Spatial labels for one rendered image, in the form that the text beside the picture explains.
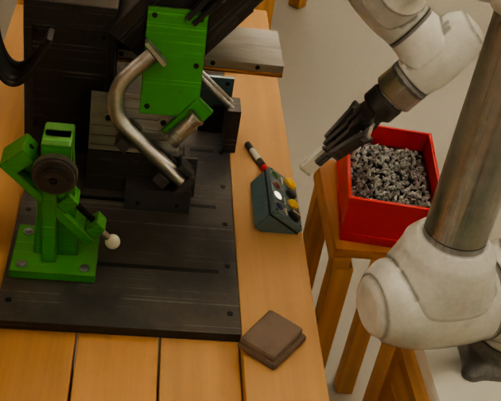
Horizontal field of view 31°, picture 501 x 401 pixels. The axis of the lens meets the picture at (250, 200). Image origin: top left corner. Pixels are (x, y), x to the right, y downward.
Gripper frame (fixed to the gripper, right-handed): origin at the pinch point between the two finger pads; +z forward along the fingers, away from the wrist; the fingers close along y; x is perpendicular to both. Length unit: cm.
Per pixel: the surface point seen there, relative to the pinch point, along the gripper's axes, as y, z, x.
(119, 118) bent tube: -3.5, 16.6, 37.7
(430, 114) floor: 190, 27, -135
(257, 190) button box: -2.6, 12.3, 5.3
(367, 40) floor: 258, 37, -121
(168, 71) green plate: 2.2, 5.1, 35.3
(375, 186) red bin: 7.8, -0.6, -19.9
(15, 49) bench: 54, 49, 49
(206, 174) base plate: 5.0, 20.2, 12.1
